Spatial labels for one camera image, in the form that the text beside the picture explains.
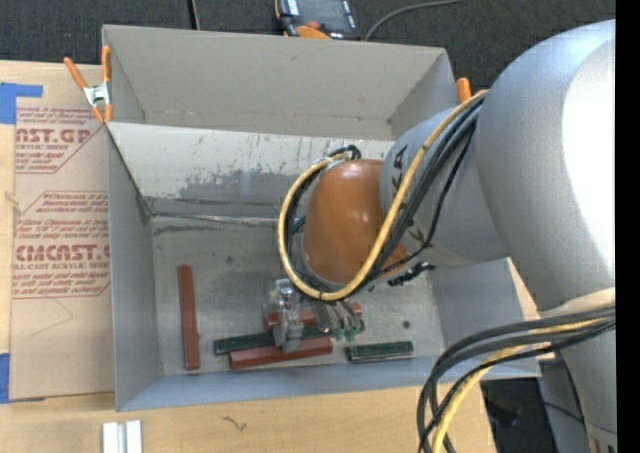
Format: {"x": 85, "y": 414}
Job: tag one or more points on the grey metal bin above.
{"x": 240, "y": 261}

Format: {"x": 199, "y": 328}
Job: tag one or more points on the black cylinder on white bracket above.
{"x": 411, "y": 274}

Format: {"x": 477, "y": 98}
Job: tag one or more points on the dark green flat block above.
{"x": 240, "y": 344}
{"x": 380, "y": 351}

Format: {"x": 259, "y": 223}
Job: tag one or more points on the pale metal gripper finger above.
{"x": 280, "y": 335}
{"x": 296, "y": 337}

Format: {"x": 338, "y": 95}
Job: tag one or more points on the brown cardboard board red print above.
{"x": 60, "y": 321}

